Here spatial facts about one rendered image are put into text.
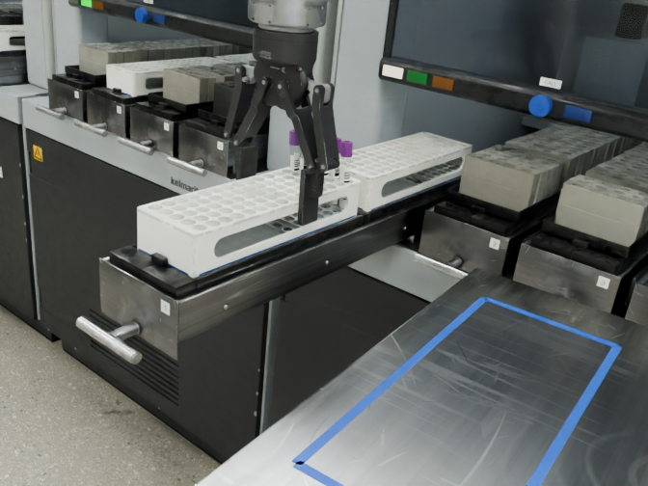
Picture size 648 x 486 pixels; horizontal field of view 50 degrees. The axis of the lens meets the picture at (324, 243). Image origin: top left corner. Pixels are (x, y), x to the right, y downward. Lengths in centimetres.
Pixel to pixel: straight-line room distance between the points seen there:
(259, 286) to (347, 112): 48
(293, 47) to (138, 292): 32
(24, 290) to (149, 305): 136
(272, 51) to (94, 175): 91
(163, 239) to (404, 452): 37
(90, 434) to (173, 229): 115
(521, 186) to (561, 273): 15
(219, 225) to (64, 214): 108
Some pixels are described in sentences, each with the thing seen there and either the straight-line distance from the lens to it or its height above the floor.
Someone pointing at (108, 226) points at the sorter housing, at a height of 51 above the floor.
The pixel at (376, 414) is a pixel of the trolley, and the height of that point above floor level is 82.
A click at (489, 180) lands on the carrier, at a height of 85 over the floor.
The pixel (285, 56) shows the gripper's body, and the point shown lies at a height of 103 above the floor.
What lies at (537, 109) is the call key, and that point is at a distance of 99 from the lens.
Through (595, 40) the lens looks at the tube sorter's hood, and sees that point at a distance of 99.
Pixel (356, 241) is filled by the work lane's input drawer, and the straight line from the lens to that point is 94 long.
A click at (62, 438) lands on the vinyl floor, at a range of 185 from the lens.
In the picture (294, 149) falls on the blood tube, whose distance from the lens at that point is 95.
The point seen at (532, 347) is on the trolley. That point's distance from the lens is 70.
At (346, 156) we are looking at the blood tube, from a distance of 91.
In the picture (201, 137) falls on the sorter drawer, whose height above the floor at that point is 80.
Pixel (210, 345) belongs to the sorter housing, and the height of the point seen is 36.
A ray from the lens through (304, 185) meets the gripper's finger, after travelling 83.
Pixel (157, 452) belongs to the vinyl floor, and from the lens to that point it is 178.
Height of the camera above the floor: 116
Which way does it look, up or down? 24 degrees down
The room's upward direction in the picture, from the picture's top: 6 degrees clockwise
